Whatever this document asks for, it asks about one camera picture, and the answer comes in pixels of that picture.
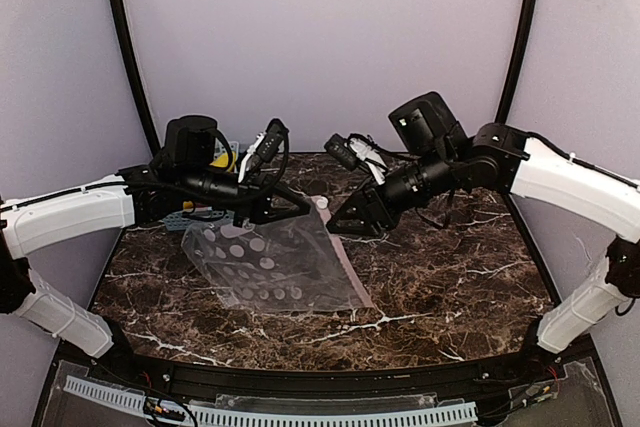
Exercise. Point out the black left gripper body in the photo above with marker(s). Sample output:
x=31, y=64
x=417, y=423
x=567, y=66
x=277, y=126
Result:
x=255, y=198

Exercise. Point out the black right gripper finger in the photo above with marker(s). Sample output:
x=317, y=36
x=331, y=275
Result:
x=358, y=230
x=354, y=212

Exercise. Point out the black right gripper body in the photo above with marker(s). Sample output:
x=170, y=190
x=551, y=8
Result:
x=380, y=205

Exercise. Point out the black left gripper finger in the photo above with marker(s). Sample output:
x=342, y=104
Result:
x=261, y=218
x=287, y=201

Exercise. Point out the clear zip top bag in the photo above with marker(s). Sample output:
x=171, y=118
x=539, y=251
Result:
x=292, y=265

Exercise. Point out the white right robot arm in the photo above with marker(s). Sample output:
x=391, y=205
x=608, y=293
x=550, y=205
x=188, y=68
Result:
x=527, y=165

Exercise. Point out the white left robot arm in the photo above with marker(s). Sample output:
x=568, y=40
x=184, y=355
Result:
x=114, y=203

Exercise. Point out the yellow oblong fruit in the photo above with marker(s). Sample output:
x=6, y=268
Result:
x=223, y=161

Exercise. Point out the blue plastic basket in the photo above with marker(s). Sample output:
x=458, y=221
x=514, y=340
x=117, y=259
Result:
x=180, y=220

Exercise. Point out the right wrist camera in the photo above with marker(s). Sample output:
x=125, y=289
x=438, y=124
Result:
x=355, y=153

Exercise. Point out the black front table rail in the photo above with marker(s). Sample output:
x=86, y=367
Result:
x=349, y=365

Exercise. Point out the white slotted cable duct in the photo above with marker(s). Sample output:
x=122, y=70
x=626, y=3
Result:
x=245, y=411

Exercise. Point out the black right frame post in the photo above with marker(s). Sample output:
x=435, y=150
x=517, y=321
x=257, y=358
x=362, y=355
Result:
x=519, y=49

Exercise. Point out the black frame post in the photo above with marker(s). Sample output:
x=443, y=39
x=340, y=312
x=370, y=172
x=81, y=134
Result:
x=519, y=49
x=128, y=56

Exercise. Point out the black left frame post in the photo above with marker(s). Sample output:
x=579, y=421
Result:
x=128, y=56

